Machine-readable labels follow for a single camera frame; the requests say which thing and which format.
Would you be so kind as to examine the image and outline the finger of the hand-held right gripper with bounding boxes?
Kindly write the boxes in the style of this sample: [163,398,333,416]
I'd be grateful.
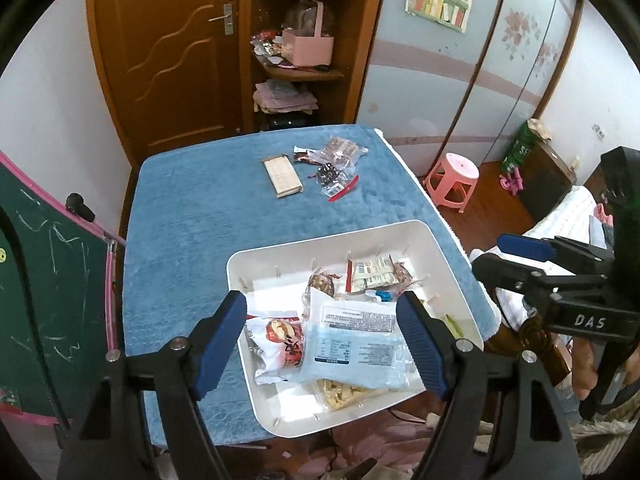
[497,232,616,266]
[471,252,615,328]

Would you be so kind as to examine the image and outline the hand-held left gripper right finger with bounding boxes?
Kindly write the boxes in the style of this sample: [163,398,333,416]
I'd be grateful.
[395,290,583,480]

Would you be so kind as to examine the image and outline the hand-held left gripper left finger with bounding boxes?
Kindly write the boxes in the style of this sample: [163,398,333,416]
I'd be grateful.
[55,290,248,480]

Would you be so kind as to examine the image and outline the red white snack packet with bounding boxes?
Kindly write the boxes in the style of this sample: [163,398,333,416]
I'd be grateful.
[347,255,402,295]
[245,312,306,386]

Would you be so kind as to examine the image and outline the light blue plastic packet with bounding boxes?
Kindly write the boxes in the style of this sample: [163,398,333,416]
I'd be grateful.
[297,285,418,392]

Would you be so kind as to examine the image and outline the clear packet yellow snacks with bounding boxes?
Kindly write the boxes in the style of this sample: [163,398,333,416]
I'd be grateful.
[312,377,401,414]

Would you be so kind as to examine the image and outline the white plastic tray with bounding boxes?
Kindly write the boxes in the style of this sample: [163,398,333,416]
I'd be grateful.
[226,219,485,440]

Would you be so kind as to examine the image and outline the brown snack clear packet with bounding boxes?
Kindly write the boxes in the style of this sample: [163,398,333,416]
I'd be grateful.
[305,270,344,306]

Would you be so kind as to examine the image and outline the clear packet dark snacks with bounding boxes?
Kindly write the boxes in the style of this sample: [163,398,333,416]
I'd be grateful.
[307,160,361,203]

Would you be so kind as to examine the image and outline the person's right hand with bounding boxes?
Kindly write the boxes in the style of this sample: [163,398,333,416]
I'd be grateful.
[571,335,608,402]

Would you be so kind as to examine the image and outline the white patterned quilt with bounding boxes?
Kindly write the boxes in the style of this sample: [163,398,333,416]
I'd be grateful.
[467,185,618,333]

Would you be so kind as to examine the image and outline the pink toy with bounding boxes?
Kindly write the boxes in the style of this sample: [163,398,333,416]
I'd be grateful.
[499,171,526,196]

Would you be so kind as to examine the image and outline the dark wooden cabinet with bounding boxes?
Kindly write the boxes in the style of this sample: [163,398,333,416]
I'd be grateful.
[520,137,578,223]

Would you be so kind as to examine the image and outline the green bag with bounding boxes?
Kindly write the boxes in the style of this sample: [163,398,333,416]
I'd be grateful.
[501,119,551,176]

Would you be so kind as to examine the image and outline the pink plastic stool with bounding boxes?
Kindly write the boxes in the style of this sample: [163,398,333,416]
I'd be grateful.
[424,152,480,213]

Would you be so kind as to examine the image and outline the pink floral cloth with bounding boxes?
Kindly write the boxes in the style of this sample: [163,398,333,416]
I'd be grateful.
[280,407,501,480]

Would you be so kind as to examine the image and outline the blue blanket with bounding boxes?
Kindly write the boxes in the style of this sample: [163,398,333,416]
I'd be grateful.
[120,124,501,448]

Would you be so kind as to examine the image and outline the beige bar packet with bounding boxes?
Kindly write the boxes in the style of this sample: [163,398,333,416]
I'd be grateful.
[261,155,305,199]

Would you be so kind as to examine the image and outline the sliding door wardrobe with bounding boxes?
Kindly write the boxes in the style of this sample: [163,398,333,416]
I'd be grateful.
[350,0,586,178]

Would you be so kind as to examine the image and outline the black clamp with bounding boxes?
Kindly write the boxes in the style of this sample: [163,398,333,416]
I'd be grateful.
[65,192,96,223]

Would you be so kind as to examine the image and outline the folded pink cloths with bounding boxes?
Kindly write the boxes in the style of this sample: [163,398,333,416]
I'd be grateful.
[252,80,319,115]

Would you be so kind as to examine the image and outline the wooden door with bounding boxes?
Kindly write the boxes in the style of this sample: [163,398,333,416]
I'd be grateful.
[85,0,251,163]

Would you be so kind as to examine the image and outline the wooden corner shelf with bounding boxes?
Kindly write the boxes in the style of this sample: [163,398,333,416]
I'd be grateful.
[240,0,391,133]

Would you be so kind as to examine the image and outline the pink basket on shelf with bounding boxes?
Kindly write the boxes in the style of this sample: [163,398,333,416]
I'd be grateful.
[281,0,335,67]

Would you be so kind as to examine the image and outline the pile of small packets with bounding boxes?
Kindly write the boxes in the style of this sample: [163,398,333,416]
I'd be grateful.
[251,30,286,66]

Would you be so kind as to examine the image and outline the wooden bed frame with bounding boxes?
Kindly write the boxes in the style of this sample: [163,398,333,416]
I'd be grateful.
[482,305,573,386]

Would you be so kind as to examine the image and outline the green chalkboard pink frame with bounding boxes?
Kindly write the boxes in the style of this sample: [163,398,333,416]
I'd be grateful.
[0,152,126,428]

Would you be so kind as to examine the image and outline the metal door handle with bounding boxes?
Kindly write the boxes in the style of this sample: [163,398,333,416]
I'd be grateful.
[209,4,235,36]

